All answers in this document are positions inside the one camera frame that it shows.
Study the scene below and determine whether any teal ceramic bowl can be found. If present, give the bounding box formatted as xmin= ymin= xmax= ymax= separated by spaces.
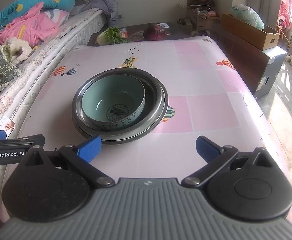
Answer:
xmin=81 ymin=74 xmax=145 ymax=131

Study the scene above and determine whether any large brown carton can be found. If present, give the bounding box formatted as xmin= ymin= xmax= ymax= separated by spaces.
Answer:
xmin=210 ymin=24 xmax=287 ymax=99

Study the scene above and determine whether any purple red cabbage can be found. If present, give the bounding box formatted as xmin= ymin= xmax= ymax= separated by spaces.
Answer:
xmin=143 ymin=23 xmax=166 ymax=41

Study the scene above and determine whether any white quilted mattress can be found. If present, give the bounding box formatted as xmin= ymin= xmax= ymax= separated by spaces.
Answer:
xmin=0 ymin=7 xmax=109 ymax=190

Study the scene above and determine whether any pink blanket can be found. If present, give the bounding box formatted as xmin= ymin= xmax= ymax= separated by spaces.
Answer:
xmin=0 ymin=2 xmax=70 ymax=48

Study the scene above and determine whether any green leafy cabbage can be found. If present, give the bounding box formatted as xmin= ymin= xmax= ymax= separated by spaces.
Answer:
xmin=95 ymin=27 xmax=130 ymax=46

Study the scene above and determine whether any steel plate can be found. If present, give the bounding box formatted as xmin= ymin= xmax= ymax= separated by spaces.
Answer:
xmin=74 ymin=122 xmax=159 ymax=145

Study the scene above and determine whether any white fleece blanket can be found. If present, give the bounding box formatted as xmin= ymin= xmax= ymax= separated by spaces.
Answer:
xmin=2 ymin=37 xmax=32 ymax=65

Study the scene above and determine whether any grey purple clothes pile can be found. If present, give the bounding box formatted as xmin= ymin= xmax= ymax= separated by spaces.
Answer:
xmin=70 ymin=0 xmax=119 ymax=22

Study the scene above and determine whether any open cardboard box with clutter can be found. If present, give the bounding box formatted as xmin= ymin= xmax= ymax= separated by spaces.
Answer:
xmin=178 ymin=0 xmax=221 ymax=35

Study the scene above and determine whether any small steel bowl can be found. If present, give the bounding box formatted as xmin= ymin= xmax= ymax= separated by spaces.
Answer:
xmin=72 ymin=68 xmax=169 ymax=145

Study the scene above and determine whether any pale green plastic bag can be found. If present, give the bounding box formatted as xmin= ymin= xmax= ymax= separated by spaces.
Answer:
xmin=230 ymin=4 xmax=264 ymax=30

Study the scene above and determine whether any large steel bowl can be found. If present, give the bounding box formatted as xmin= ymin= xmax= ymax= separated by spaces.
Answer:
xmin=72 ymin=94 xmax=168 ymax=135

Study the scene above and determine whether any long open cardboard box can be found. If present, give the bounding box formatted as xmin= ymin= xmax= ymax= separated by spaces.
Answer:
xmin=221 ymin=14 xmax=280 ymax=50

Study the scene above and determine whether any teal blue blanket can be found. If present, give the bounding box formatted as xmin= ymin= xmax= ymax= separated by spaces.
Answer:
xmin=0 ymin=0 xmax=75 ymax=27

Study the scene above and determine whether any pink patterned tablecloth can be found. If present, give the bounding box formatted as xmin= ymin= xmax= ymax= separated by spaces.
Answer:
xmin=0 ymin=36 xmax=292 ymax=228

